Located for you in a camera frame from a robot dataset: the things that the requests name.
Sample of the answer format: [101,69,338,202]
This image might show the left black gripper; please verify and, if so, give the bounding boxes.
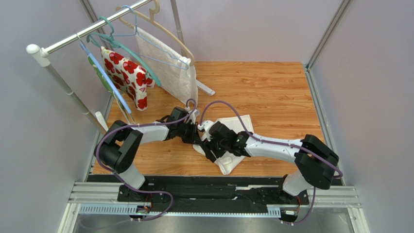
[177,122,201,146]

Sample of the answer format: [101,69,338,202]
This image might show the white cloth napkin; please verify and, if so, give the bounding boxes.
[201,115,254,175]

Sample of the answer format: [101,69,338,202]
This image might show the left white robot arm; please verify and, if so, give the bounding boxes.
[94,107,201,190]

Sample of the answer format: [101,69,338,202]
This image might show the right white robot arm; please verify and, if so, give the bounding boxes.
[197,121,339,196]

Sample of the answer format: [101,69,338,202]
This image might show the white hanging towel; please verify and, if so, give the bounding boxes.
[135,26,199,106]

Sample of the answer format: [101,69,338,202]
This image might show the green patterned cloth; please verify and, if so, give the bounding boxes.
[87,54,135,124]

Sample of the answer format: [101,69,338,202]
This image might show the red floral cloth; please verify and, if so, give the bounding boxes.
[100,46,155,111]

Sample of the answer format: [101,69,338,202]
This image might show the blue plastic hanger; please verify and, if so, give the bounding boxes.
[80,40,132,114]

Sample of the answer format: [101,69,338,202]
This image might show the teal plastic hanger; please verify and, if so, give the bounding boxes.
[86,17,162,87]

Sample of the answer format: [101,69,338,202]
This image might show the beige wooden hanger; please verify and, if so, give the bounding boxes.
[116,0,194,70]

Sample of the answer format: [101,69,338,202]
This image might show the white clothes rack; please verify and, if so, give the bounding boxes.
[26,0,217,136]

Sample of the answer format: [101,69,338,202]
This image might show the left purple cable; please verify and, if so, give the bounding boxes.
[93,98,198,222]

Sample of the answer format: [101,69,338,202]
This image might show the purple cable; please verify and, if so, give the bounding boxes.
[93,98,198,222]
[199,100,344,226]

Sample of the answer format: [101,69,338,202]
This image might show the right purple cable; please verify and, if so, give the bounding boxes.
[199,100,344,226]

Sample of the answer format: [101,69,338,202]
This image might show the white slotted cable duct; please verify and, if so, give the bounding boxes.
[78,204,281,218]

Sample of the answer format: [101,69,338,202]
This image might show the light blue wire hanger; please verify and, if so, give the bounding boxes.
[116,0,194,70]

